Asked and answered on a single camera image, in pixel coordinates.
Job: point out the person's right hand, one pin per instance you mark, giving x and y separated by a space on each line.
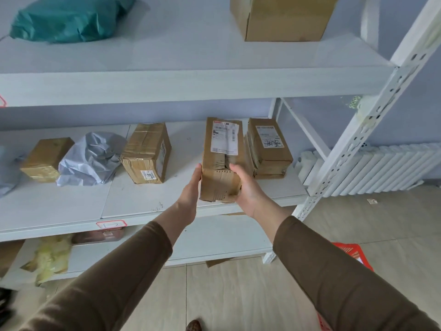
253 199

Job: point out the person's left hand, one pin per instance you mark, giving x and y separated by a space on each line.
191 199

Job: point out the cardboard box with torn flap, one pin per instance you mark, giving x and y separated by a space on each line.
217 182

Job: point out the long taped cardboard box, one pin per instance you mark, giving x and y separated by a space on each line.
268 158

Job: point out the narrow cardboard box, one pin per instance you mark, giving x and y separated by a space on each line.
144 148

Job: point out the red plastic basket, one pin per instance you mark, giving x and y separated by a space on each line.
348 249

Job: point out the grey mailer bag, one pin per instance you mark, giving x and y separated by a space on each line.
89 158
8 175

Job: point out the white metal shelving rack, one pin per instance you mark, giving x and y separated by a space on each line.
172 55

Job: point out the small box shelf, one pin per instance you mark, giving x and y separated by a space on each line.
44 158

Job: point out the large cardboard box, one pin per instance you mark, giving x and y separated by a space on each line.
282 17

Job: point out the teal mailer bag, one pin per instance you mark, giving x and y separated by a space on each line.
69 20

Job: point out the person's left forearm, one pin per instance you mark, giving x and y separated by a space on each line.
103 282

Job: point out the person's right forearm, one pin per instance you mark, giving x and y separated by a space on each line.
344 279

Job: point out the person's brown shoe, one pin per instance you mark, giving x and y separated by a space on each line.
193 325

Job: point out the red box in dark tray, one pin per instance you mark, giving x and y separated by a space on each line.
98 236

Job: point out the white plastic scrap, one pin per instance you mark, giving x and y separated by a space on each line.
372 201

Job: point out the green white tape scrap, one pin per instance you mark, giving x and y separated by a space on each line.
355 101

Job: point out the white radiator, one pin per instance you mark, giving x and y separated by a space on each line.
396 168

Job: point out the yellow plastic bag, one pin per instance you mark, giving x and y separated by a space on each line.
48 260

